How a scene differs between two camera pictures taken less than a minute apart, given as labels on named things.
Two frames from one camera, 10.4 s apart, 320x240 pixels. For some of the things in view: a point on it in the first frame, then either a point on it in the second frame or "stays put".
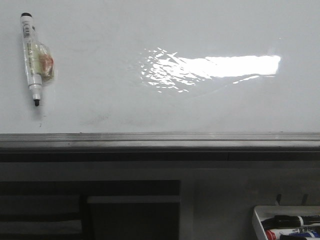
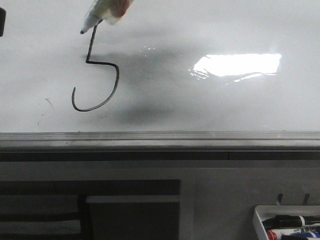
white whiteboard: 164,66 stays put
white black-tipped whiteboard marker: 39,61 → 110,11
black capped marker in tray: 288,221 stays put
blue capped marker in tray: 312,234 stays put
